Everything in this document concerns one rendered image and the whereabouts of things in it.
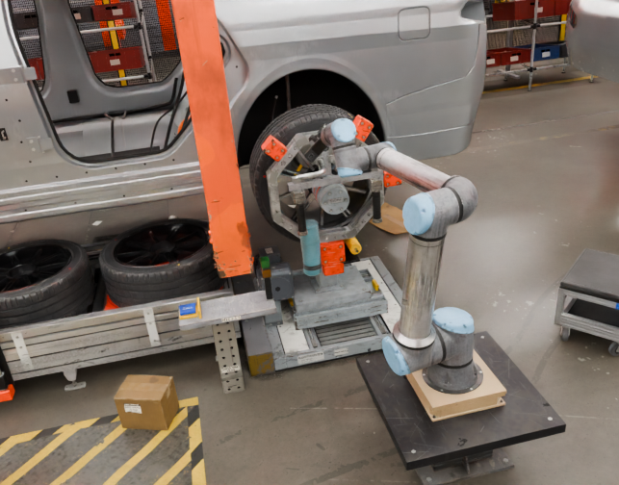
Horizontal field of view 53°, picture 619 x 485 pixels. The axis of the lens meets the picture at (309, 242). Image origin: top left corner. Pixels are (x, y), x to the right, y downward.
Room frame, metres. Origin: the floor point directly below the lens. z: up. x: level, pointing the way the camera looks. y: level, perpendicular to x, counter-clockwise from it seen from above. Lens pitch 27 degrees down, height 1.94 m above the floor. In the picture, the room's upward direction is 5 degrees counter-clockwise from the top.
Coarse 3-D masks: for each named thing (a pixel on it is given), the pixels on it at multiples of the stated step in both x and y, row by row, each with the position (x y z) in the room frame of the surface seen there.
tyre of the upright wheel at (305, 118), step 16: (288, 112) 2.90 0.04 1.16; (304, 112) 2.82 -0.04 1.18; (320, 112) 2.79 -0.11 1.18; (336, 112) 2.81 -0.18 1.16; (272, 128) 2.81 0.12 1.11; (288, 128) 2.71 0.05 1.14; (304, 128) 2.71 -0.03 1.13; (256, 144) 2.86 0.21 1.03; (368, 144) 2.76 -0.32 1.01; (256, 160) 2.74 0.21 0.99; (272, 160) 2.69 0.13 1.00; (256, 176) 2.68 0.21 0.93; (256, 192) 2.68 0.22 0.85; (384, 192) 2.78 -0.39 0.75; (272, 224) 2.68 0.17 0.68
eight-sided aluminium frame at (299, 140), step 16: (288, 144) 2.67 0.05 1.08; (304, 144) 2.63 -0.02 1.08; (288, 160) 2.61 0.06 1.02; (272, 176) 2.60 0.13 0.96; (272, 192) 2.60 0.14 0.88; (272, 208) 2.60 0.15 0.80; (368, 208) 2.69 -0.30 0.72; (288, 224) 2.61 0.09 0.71; (352, 224) 2.70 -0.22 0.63; (320, 240) 2.63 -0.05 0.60; (336, 240) 2.65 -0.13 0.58
